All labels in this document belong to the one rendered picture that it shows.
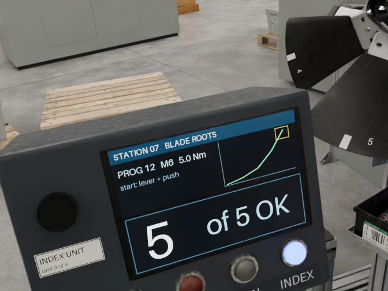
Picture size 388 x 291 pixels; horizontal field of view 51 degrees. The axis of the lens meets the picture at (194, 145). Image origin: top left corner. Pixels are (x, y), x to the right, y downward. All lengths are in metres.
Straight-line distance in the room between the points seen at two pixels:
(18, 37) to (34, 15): 0.36
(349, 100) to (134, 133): 0.74
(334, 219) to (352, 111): 1.35
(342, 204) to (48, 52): 4.78
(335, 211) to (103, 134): 2.09
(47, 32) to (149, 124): 5.85
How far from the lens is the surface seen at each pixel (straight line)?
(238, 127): 0.34
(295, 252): 0.38
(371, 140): 0.97
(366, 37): 1.15
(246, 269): 0.37
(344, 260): 2.06
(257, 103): 0.34
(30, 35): 6.12
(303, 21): 1.24
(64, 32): 6.20
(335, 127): 0.98
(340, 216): 2.31
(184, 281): 0.36
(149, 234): 0.34
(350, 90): 1.00
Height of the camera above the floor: 1.38
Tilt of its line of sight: 27 degrees down
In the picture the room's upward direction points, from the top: 6 degrees counter-clockwise
